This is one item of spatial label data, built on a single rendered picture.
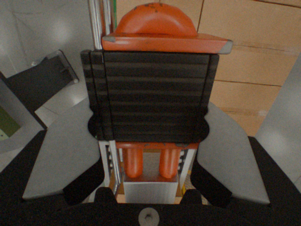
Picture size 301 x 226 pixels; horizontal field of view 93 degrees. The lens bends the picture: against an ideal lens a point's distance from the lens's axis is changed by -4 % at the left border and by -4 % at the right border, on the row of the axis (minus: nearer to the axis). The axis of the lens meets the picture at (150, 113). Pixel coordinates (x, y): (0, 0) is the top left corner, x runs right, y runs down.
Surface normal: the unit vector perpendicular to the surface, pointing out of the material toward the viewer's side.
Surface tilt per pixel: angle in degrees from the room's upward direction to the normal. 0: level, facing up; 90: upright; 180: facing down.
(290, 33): 0
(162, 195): 0
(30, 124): 0
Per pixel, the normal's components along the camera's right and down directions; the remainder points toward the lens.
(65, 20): 0.00, 0.53
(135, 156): 0.44, 0.48
